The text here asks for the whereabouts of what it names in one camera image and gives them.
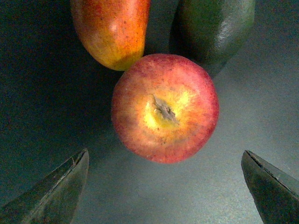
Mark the red yellow apple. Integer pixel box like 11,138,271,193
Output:
111,54,219,164

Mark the red orange mango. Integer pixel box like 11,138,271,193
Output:
70,0,150,71

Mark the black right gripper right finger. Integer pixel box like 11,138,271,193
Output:
241,150,299,224

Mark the black near display tray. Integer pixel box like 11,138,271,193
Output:
0,0,299,224

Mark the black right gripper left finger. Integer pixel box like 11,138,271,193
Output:
0,149,89,224

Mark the dark green avocado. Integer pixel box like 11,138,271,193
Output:
169,0,256,66

